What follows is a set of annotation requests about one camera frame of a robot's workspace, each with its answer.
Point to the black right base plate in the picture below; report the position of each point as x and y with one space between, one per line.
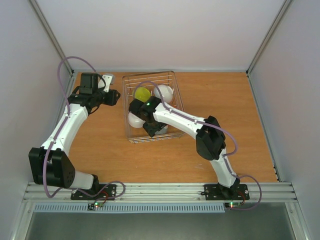
217 192

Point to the grey speckled bowl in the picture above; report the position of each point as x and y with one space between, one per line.
162 130

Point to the green white bowl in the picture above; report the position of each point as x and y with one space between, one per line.
142 94

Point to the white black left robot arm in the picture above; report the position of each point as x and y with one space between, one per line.
50 163

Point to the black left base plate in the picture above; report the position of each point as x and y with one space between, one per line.
92 194

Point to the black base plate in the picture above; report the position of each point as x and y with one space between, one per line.
217 192
92 194

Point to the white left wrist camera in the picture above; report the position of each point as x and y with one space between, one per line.
106 81

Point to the small circuit board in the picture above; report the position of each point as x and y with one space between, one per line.
232 205
96 205

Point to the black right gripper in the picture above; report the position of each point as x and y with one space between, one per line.
154 127

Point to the grey slotted cable duct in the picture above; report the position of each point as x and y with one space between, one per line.
129 208

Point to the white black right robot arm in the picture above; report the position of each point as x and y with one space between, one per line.
208 135

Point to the silver wire dish rack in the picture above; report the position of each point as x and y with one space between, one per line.
129 83

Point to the right small circuit board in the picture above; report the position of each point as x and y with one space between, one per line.
232 205

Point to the left small circuit board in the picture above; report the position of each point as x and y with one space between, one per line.
96 205

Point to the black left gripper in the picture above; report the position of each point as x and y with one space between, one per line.
113 99

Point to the white ceramic bowl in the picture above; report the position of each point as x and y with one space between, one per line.
165 91

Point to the aluminium front rail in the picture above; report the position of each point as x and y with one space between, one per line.
272 192

